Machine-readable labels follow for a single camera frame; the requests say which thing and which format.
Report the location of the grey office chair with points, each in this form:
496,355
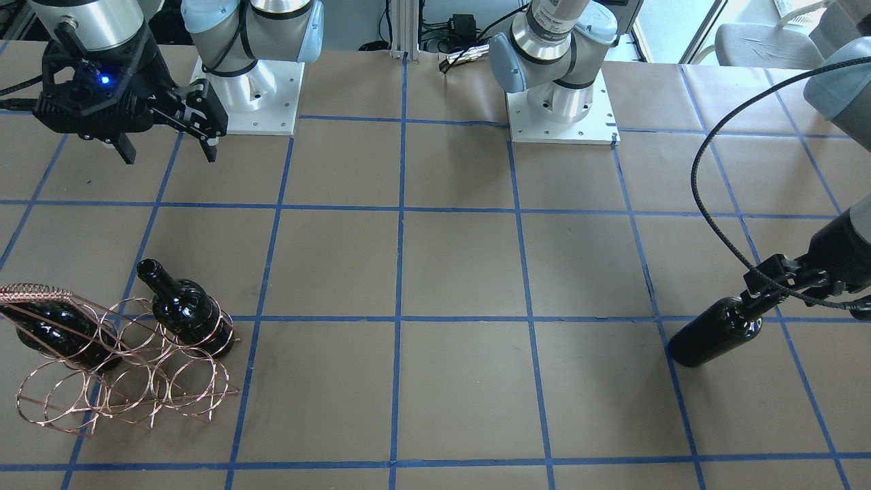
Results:
765,46

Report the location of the dark bottle in basket front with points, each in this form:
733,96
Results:
187,311

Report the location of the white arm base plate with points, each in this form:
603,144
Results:
553,114
263,101

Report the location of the dark bottle in basket rear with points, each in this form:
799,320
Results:
62,331

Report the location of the dark wine bottle being placed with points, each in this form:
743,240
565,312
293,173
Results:
718,329

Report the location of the dark bottle in basket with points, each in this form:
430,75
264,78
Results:
187,311
62,331

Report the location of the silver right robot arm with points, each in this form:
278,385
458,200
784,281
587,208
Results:
230,36

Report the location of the copper wire wine basket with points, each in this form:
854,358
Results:
156,373

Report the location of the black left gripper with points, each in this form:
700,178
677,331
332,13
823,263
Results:
849,253

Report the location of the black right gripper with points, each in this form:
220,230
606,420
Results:
157,70

